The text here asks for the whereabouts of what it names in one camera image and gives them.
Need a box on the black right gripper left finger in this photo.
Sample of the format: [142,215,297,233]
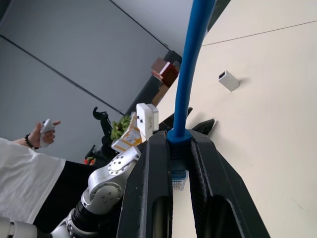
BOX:
[116,130,174,238]

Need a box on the person's hand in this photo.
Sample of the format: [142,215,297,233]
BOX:
[33,120,61,149]

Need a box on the black bead bracelet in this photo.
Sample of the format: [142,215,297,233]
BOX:
[24,133,40,150]

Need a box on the white handheld controller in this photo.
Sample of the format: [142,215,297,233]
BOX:
[39,118,56,148]

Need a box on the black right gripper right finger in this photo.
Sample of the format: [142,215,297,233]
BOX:
[188,130,271,238]

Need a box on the white coupler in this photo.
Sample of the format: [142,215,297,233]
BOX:
[217,70,240,92]

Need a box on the person in white shirt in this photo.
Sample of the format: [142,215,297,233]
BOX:
[0,137,95,234]

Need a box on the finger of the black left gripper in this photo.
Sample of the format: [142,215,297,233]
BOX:
[158,107,194,132]
[192,119,216,136]

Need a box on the brown box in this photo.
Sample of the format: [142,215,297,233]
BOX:
[151,57,167,76]

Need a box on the white rectangular charger box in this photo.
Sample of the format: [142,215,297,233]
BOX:
[136,103,159,137]

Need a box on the green plant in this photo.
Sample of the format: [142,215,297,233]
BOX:
[110,115,132,141]

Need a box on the dark red box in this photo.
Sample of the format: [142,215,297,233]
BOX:
[159,60,182,88]

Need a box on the white robot torso shell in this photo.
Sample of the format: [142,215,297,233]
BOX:
[0,217,38,238]

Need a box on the tan cardboard box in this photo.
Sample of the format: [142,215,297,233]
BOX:
[151,83,172,105]

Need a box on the blue ethernet cable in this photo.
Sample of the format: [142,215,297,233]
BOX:
[167,0,218,192]

